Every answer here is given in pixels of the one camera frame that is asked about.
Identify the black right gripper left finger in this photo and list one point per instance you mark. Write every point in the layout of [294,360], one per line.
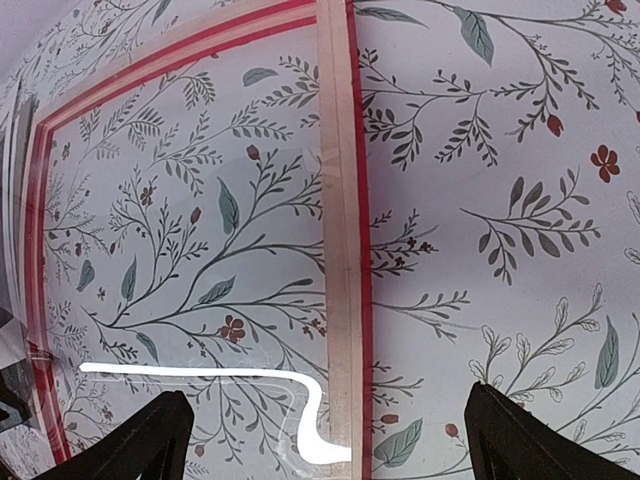
[151,444]

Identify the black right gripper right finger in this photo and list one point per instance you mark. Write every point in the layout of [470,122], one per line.
[507,442]

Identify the red wooden picture frame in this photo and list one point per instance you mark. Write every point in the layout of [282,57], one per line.
[140,39]

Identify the red grey photo print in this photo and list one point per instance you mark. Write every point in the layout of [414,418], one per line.
[17,378]

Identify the floral patterned table mat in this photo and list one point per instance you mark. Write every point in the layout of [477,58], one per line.
[500,145]

